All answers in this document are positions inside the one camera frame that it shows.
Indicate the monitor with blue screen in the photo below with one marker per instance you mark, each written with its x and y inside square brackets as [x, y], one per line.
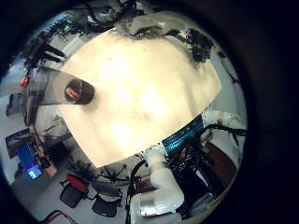
[28, 161]

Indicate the clear glass vase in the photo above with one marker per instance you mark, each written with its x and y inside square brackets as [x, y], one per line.
[76, 91]

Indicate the black chair with red back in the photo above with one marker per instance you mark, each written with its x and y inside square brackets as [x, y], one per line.
[74, 189]

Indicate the black office chair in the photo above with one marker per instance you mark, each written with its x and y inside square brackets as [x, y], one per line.
[106, 203]

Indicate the small red object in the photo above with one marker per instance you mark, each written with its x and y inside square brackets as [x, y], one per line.
[24, 81]

